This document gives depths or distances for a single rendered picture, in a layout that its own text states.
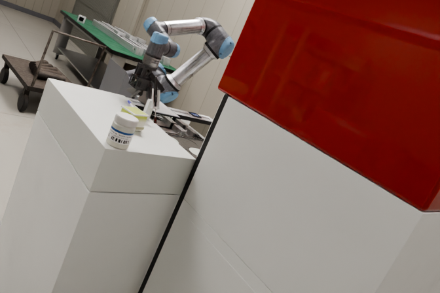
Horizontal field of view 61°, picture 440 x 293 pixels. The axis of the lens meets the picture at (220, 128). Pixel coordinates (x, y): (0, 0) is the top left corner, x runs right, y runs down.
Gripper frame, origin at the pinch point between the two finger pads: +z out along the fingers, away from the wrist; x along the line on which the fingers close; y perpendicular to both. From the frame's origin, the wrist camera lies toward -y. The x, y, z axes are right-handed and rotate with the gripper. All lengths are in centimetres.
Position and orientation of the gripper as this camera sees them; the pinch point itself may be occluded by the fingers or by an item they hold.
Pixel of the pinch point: (138, 105)
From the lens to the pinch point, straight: 180.5
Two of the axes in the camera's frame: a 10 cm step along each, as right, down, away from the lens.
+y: -7.1, -1.5, -6.9
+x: 5.9, 4.2, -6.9
